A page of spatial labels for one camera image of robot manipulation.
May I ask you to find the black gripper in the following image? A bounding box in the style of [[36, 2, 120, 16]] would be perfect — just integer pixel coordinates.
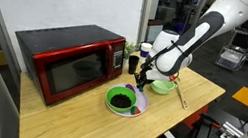
[[131, 60, 153, 91]]

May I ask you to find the green cucumber toy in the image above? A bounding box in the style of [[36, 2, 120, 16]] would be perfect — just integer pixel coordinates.
[[136, 85, 145, 94]]

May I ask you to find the black cup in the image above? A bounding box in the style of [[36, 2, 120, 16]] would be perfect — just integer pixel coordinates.
[[125, 54, 141, 76]]

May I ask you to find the white paper cup blue sleeve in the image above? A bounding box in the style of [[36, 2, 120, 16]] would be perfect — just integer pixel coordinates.
[[138, 41, 153, 63]]

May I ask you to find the purple grape toy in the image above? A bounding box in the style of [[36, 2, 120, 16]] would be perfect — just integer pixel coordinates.
[[124, 83, 138, 93]]

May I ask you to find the white round plate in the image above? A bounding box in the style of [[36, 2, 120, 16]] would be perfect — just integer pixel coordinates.
[[102, 80, 152, 121]]

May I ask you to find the red fruit toy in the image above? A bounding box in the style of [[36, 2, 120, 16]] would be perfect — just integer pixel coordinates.
[[130, 105, 142, 116]]

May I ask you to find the green bowl of dark beans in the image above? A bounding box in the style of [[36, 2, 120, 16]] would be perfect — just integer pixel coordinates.
[[103, 84, 140, 116]]

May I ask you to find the small potted green plant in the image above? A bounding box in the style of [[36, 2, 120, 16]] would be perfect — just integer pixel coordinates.
[[120, 41, 140, 70]]

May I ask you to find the wooden spoon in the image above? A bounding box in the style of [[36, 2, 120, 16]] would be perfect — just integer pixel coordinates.
[[171, 77, 193, 111]]

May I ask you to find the white cabinet with red top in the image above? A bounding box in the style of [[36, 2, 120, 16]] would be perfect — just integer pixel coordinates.
[[144, 18, 165, 45]]

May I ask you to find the blue bin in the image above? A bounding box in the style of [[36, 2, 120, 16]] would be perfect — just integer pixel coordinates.
[[174, 20, 188, 35]]

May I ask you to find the red and black microwave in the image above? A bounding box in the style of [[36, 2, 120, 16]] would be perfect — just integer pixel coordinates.
[[3, 11, 130, 118]]

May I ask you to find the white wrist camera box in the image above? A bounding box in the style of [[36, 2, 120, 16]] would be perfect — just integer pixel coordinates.
[[145, 67, 178, 86]]

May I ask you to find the light green handled bowl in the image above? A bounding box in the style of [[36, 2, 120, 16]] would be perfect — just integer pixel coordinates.
[[148, 78, 178, 98]]

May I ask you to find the orange-handled clamp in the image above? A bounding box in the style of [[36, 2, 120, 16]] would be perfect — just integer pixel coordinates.
[[198, 111, 226, 130]]

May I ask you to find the metal wire cart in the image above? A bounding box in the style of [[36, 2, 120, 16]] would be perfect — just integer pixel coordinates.
[[213, 27, 248, 74]]

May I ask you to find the aluminium bracket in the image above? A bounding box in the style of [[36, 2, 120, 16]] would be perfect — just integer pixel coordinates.
[[219, 120, 247, 138]]

